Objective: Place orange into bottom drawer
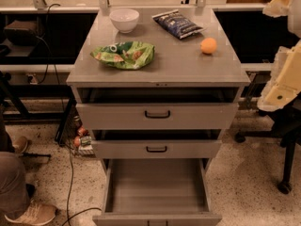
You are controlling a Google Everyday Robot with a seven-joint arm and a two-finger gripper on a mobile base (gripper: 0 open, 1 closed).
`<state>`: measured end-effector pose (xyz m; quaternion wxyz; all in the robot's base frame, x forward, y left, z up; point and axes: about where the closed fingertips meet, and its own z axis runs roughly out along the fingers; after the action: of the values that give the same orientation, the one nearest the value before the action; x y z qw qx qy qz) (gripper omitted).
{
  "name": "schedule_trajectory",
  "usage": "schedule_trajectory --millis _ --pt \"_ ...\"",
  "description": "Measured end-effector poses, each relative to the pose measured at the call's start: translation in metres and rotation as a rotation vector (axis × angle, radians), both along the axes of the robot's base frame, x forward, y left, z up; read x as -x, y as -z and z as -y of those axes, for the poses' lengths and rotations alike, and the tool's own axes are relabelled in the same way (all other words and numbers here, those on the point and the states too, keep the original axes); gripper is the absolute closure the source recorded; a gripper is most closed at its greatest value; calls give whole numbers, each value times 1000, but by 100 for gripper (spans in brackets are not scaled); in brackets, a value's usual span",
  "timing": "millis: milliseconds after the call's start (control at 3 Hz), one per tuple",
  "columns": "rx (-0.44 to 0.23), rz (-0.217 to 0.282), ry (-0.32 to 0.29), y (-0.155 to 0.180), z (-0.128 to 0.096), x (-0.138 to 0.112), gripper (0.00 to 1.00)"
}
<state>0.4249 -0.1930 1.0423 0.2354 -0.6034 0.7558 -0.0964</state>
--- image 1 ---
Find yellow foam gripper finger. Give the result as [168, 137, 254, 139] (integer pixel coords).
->
[257, 42, 301, 112]
[262, 0, 291, 18]

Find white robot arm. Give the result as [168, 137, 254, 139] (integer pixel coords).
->
[257, 0, 301, 112]

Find grey metal drawer cabinet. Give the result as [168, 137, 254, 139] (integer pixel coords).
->
[66, 7, 251, 226]

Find bottom grey open drawer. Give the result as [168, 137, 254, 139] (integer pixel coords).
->
[93, 158, 222, 226]

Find top grey drawer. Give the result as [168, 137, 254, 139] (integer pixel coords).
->
[76, 89, 238, 130]

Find middle grey drawer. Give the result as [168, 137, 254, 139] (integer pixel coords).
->
[92, 130, 221, 159]

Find black office chair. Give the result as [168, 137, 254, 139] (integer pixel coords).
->
[234, 94, 301, 194]

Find dark blue chip bag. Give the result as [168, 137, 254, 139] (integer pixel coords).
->
[152, 9, 204, 40]

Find white ceramic bowl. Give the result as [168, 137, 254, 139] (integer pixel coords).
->
[109, 8, 140, 33]

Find green snack bag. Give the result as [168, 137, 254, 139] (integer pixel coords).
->
[90, 41, 155, 70]

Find dark box on shelf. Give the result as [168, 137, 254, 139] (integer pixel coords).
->
[4, 20, 38, 46]

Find tan sneaker rear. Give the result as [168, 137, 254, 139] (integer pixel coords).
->
[12, 136, 28, 153]

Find tan sneaker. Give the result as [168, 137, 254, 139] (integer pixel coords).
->
[12, 136, 28, 153]
[5, 202, 57, 226]

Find tan sneaker front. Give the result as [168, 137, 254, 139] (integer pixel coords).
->
[5, 202, 57, 226]

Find person leg grey trousers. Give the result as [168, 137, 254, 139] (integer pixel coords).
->
[0, 114, 30, 220]

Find black floor cable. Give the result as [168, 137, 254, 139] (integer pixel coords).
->
[60, 143, 103, 226]

